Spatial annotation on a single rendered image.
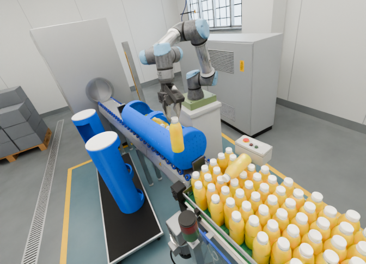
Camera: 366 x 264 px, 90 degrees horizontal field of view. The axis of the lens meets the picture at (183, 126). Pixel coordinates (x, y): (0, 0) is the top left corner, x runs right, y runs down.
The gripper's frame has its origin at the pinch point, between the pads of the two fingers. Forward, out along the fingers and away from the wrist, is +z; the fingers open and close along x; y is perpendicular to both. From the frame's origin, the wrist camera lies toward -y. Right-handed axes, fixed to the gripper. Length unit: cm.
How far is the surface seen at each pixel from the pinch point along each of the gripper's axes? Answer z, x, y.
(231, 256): 55, 2, -40
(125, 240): 128, 39, 58
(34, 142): 109, 126, 358
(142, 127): 21, 1, 51
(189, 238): 28, 21, -38
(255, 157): 32, -41, -19
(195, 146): 28.1, -18.0, 10.2
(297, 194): 32, -30, -49
